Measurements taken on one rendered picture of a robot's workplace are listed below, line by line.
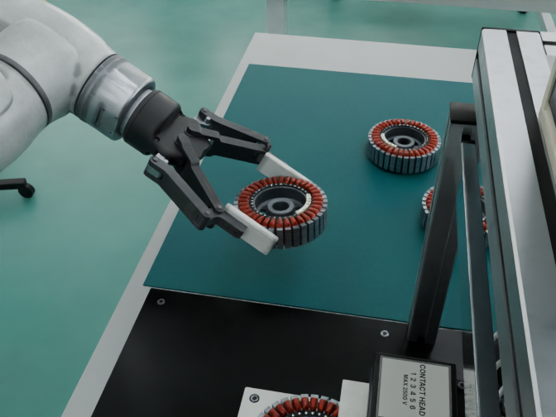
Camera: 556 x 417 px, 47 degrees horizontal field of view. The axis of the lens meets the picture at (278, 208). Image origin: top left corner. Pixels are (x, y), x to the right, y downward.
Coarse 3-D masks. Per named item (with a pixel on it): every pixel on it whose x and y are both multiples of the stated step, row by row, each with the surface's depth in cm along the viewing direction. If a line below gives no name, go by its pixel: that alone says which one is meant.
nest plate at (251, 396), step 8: (248, 392) 64; (256, 392) 64; (264, 392) 64; (272, 392) 64; (280, 392) 64; (248, 400) 63; (256, 400) 63; (264, 400) 63; (272, 400) 63; (328, 400) 63; (240, 408) 63; (248, 408) 63; (256, 408) 63; (264, 408) 63; (240, 416) 62; (248, 416) 62; (256, 416) 62
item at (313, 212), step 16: (288, 176) 80; (240, 192) 79; (256, 192) 78; (272, 192) 80; (288, 192) 80; (304, 192) 78; (320, 192) 78; (240, 208) 75; (256, 208) 79; (272, 208) 77; (288, 208) 77; (304, 208) 75; (320, 208) 75; (272, 224) 73; (288, 224) 73; (304, 224) 73; (320, 224) 75; (288, 240) 73; (304, 240) 74
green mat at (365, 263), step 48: (240, 96) 116; (288, 96) 116; (336, 96) 116; (384, 96) 116; (432, 96) 116; (288, 144) 104; (336, 144) 104; (336, 192) 94; (384, 192) 94; (192, 240) 86; (240, 240) 86; (336, 240) 86; (384, 240) 86; (192, 288) 80; (240, 288) 80; (288, 288) 80; (336, 288) 80; (384, 288) 80
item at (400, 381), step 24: (384, 360) 50; (408, 360) 50; (432, 360) 50; (360, 384) 53; (384, 384) 48; (408, 384) 48; (432, 384) 48; (456, 384) 49; (360, 408) 51; (384, 408) 47; (408, 408) 47; (432, 408) 47; (456, 408) 47
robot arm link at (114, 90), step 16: (112, 64) 74; (128, 64) 76; (96, 80) 73; (112, 80) 73; (128, 80) 73; (144, 80) 74; (80, 96) 73; (96, 96) 73; (112, 96) 73; (128, 96) 73; (144, 96) 75; (80, 112) 74; (96, 112) 74; (112, 112) 73; (128, 112) 74; (96, 128) 76; (112, 128) 74
